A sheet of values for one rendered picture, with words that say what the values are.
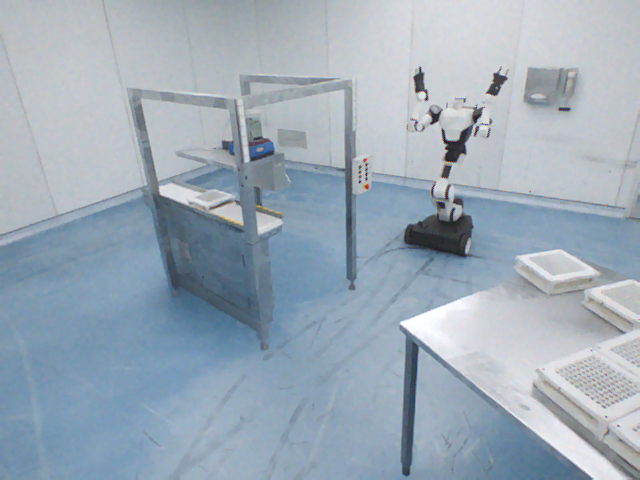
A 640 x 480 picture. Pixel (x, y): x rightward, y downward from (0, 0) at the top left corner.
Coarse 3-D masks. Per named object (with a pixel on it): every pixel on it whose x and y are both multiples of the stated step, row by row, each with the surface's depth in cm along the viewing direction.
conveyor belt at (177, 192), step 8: (168, 184) 372; (160, 192) 354; (168, 192) 354; (176, 192) 353; (184, 192) 352; (192, 192) 351; (184, 200) 335; (232, 208) 316; (240, 208) 315; (232, 216) 302; (240, 216) 301; (264, 216) 299; (272, 216) 298; (264, 224) 287; (272, 224) 288; (280, 224) 293; (264, 232) 284
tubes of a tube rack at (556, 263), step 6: (534, 258) 210; (540, 258) 210; (546, 258) 210; (552, 258) 209; (558, 258) 210; (564, 258) 209; (546, 264) 205; (552, 264) 204; (558, 264) 204; (564, 264) 204; (570, 264) 204; (576, 264) 203; (552, 270) 200; (558, 270) 199; (564, 270) 200
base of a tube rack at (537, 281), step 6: (516, 270) 215; (522, 270) 211; (528, 270) 211; (528, 276) 207; (534, 276) 206; (534, 282) 204; (540, 282) 201; (546, 282) 201; (564, 282) 200; (570, 282) 200; (576, 282) 200; (582, 282) 200; (588, 282) 199; (594, 282) 199; (540, 288) 200; (546, 288) 197; (558, 288) 196; (564, 288) 196; (570, 288) 197; (576, 288) 198; (582, 288) 199
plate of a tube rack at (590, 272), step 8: (520, 256) 214; (528, 256) 214; (568, 256) 212; (528, 264) 207; (584, 264) 205; (536, 272) 201; (544, 272) 200; (576, 272) 198; (584, 272) 198; (592, 272) 198; (544, 280) 197; (552, 280) 193; (560, 280) 194; (568, 280) 195
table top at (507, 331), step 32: (576, 256) 227; (512, 288) 202; (416, 320) 183; (448, 320) 182; (480, 320) 182; (512, 320) 181; (544, 320) 180; (576, 320) 179; (448, 352) 165; (480, 352) 164; (512, 352) 164; (544, 352) 163; (576, 352) 163; (480, 384) 150; (512, 384) 149; (512, 416) 139; (544, 416) 137; (576, 448) 127; (608, 448) 126
